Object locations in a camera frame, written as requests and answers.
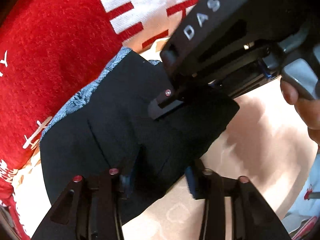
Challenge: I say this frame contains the black pants grey waistband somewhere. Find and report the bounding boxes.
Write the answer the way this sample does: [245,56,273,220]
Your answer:
[40,47,239,223]

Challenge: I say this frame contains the person's right hand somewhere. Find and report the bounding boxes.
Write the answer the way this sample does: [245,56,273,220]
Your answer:
[280,78,320,145]

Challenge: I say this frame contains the red blanket white characters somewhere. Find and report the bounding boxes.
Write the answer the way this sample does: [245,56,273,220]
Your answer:
[1,0,198,239]

